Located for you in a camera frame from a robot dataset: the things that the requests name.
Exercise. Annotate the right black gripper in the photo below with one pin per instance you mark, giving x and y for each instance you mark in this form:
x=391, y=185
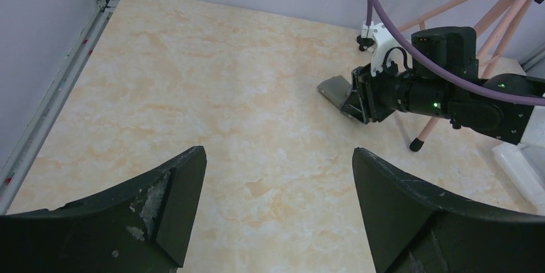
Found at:
x=372, y=98

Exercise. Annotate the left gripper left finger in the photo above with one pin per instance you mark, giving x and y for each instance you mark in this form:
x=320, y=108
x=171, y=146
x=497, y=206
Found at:
x=143, y=224

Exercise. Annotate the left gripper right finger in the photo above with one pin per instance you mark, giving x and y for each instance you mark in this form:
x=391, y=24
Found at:
x=415, y=226

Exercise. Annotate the grey card holder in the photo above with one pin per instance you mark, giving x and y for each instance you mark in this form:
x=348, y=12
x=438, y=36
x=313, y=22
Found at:
x=336, y=90

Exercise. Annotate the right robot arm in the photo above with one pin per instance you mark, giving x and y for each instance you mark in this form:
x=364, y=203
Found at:
x=468, y=88

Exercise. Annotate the white divided plastic tray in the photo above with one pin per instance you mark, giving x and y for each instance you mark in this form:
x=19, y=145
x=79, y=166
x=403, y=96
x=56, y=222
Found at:
x=526, y=175

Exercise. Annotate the pink music stand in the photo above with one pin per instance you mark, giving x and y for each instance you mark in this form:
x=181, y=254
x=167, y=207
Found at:
x=481, y=41

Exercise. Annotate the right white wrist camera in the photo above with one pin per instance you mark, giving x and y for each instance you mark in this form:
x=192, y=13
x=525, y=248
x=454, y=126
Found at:
x=384, y=49

